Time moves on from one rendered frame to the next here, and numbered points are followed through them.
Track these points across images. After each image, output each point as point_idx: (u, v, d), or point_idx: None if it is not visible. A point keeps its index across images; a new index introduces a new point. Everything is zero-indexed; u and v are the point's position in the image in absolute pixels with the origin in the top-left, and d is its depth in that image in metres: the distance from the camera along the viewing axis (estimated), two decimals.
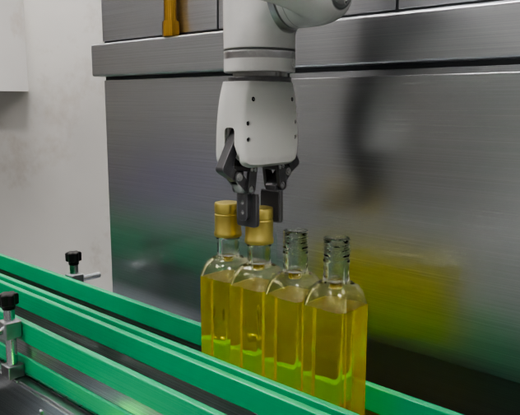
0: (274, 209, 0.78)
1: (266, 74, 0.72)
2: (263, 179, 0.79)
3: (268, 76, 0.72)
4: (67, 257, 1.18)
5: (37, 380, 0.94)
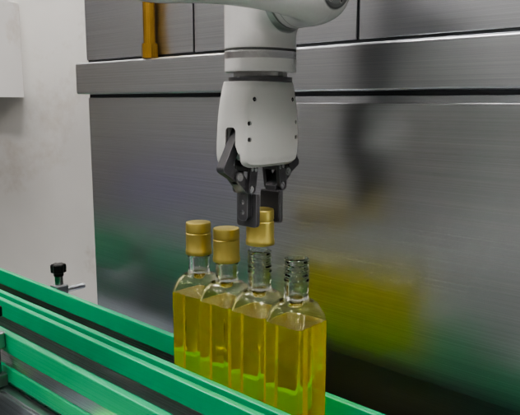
0: (274, 209, 0.78)
1: (267, 74, 0.72)
2: (263, 179, 0.79)
3: (269, 76, 0.72)
4: (53, 268, 1.23)
5: (20, 389, 0.99)
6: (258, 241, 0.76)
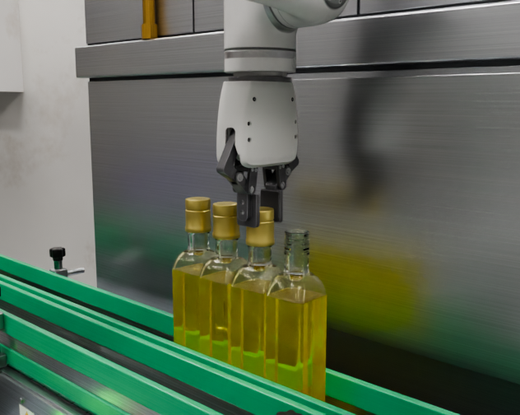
0: (274, 209, 0.78)
1: (267, 74, 0.72)
2: (263, 179, 0.79)
3: (269, 76, 0.72)
4: (52, 253, 1.22)
5: (18, 370, 0.98)
6: (258, 241, 0.76)
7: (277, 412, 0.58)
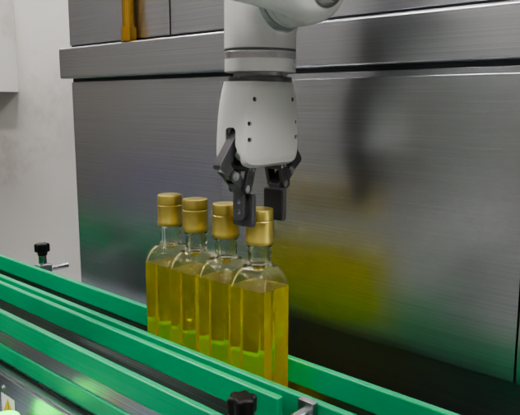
0: (277, 207, 0.78)
1: (267, 74, 0.72)
2: (266, 179, 0.79)
3: (269, 76, 0.72)
4: (36, 248, 1.26)
5: (1, 359, 1.02)
6: (223, 234, 0.80)
7: (231, 393, 0.62)
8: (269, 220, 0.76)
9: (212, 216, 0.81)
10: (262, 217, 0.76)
